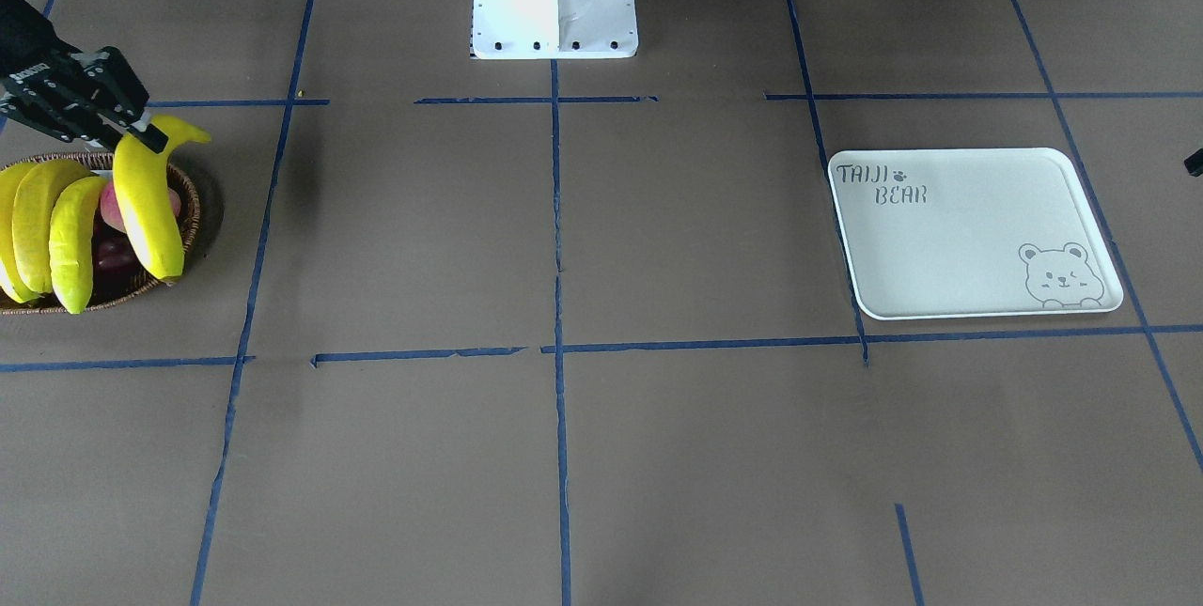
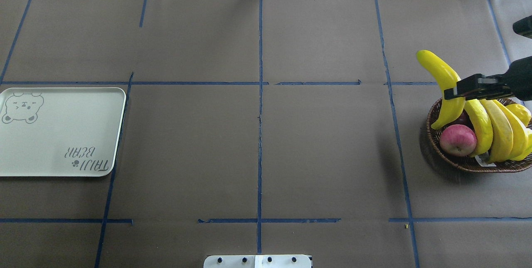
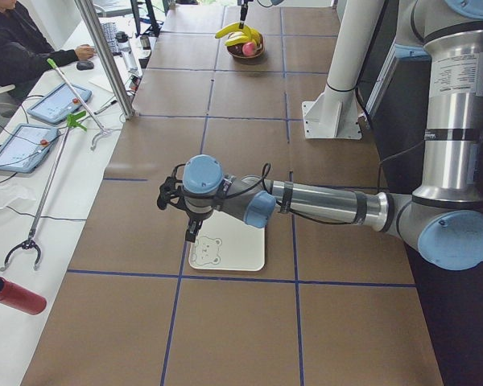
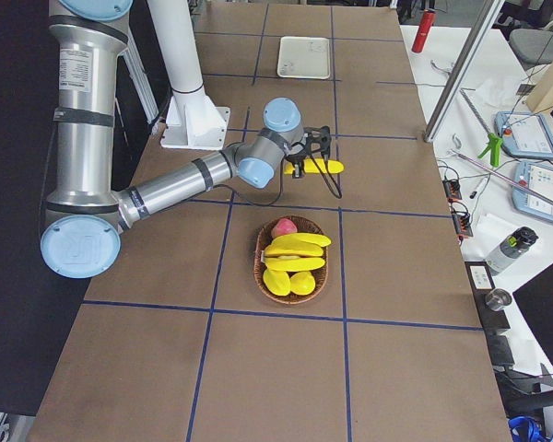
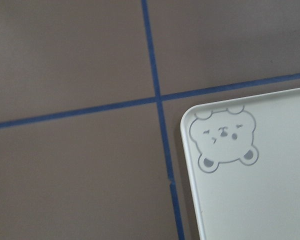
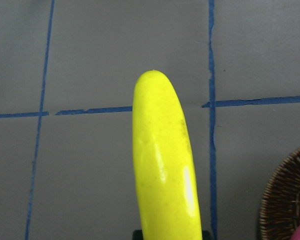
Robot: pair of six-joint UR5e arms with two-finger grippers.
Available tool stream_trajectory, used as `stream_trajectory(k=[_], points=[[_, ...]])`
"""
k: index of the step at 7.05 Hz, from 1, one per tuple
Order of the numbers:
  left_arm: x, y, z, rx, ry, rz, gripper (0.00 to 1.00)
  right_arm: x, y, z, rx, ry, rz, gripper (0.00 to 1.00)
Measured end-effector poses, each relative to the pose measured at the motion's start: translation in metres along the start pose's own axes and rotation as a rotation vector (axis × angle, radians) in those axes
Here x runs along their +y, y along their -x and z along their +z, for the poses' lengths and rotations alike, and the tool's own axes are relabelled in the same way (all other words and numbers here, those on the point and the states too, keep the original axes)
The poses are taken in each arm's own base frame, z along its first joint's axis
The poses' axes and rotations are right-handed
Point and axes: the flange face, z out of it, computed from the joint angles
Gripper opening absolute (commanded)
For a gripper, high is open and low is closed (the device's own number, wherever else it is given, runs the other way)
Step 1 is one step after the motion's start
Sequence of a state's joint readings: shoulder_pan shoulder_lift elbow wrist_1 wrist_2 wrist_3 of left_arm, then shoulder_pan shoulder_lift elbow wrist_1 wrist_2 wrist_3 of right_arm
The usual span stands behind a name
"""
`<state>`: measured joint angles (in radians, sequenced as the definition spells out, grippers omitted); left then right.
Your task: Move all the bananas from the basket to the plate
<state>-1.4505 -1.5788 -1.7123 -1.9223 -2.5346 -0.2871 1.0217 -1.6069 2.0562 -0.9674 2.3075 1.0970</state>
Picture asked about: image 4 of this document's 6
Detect far teach pendant tablet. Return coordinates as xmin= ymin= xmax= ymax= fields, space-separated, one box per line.
xmin=494 ymin=111 xmax=553 ymax=160

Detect steel cup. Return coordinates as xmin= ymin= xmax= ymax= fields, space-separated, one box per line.
xmin=484 ymin=288 xmax=512 ymax=311

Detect grey water bottle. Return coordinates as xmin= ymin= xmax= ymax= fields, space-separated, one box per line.
xmin=485 ymin=227 xmax=538 ymax=275

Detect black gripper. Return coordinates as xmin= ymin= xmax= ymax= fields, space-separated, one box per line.
xmin=288 ymin=131 xmax=314 ymax=179

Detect yellow mango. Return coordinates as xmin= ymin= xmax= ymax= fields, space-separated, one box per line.
xmin=290 ymin=271 xmax=316 ymax=296
xmin=263 ymin=269 xmax=291 ymax=297

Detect yellow mango right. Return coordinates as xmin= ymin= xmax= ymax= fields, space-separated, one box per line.
xmin=290 ymin=271 xmax=316 ymax=296

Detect black monitor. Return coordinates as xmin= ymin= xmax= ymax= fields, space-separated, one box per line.
xmin=513 ymin=263 xmax=553 ymax=366

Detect green handled reacher grabber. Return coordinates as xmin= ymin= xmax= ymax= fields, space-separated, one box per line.
xmin=458 ymin=87 xmax=503 ymax=167

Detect yellow banana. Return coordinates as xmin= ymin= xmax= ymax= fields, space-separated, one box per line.
xmin=264 ymin=232 xmax=331 ymax=257
xmin=284 ymin=158 xmax=345 ymax=175
xmin=264 ymin=257 xmax=326 ymax=272

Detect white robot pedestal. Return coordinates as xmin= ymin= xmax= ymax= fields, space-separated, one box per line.
xmin=148 ymin=0 xmax=230 ymax=150

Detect white bear tray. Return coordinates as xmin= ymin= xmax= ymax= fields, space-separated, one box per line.
xmin=276 ymin=36 xmax=331 ymax=80

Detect near teach pendant tablet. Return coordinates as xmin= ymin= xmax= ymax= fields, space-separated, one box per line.
xmin=512 ymin=161 xmax=553 ymax=224

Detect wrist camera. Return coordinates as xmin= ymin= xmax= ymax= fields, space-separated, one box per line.
xmin=310 ymin=125 xmax=332 ymax=155

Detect yellow mango left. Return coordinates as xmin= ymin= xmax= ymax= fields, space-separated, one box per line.
xmin=263 ymin=269 xmax=291 ymax=297

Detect aluminium frame post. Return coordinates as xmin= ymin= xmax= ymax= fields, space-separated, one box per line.
xmin=423 ymin=0 xmax=504 ymax=143

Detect red bottle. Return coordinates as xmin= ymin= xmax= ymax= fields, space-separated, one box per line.
xmin=411 ymin=9 xmax=436 ymax=53

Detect red apple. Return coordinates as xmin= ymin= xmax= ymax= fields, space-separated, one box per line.
xmin=271 ymin=218 xmax=298 ymax=238

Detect brown wicker basket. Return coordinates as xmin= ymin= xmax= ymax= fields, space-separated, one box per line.
xmin=253 ymin=215 xmax=332 ymax=305

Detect teach pendant tablet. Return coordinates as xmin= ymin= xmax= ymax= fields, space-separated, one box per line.
xmin=512 ymin=161 xmax=553 ymax=224
xmin=494 ymin=111 xmax=553 ymax=160

